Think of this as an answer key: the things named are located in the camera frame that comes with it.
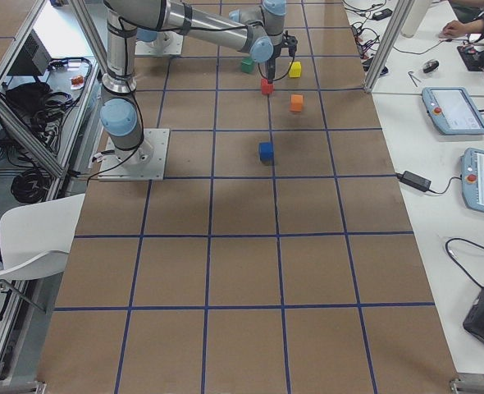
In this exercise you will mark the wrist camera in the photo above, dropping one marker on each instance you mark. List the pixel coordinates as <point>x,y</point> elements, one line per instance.
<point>290,42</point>

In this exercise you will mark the teach pendant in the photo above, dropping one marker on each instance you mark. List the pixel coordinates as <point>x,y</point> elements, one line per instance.
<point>472,176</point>
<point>452,111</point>

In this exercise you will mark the aluminium frame post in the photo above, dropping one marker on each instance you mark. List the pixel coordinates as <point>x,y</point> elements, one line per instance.
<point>397,20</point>

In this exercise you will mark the yellow wooden block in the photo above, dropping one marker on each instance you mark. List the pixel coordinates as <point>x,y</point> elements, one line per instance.
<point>295,70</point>

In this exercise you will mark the blue wooden block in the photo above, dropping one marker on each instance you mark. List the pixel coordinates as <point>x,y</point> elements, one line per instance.
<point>266,152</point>

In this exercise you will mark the green wooden block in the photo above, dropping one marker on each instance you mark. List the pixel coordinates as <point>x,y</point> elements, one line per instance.
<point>247,65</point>

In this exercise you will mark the near teach pendant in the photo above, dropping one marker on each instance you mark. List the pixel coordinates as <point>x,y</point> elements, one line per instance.
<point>472,176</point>

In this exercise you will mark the person's hand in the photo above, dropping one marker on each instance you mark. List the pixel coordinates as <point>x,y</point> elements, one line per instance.
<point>455,29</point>

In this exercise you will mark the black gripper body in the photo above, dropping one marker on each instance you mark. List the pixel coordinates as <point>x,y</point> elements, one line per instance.
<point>271,62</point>

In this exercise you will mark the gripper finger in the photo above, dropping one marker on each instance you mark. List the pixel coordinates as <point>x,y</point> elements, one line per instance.
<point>267,71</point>
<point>271,72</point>

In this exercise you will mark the brown paper table mat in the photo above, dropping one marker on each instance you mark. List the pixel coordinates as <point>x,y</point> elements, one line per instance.
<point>234,276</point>

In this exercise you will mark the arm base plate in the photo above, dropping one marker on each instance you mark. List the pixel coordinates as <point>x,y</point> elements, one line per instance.
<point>167,44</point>
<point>147,163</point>

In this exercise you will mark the orange wooden block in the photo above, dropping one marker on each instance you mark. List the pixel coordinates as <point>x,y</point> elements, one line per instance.
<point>296,103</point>

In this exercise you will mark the red wooden block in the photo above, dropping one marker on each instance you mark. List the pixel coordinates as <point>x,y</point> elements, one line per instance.
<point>266,87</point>

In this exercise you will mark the far teach pendant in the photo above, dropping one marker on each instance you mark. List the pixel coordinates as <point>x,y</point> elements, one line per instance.
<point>452,111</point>

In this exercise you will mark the black power adapter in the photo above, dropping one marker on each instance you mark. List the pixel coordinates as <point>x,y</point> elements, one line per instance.
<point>414,180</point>

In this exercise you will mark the white chair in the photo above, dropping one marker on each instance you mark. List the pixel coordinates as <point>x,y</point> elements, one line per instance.
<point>36,239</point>

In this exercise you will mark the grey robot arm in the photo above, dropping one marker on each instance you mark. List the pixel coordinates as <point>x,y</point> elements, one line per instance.
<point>257,31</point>

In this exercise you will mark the black computer mouse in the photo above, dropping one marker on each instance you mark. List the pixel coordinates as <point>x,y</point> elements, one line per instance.
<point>430,66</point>

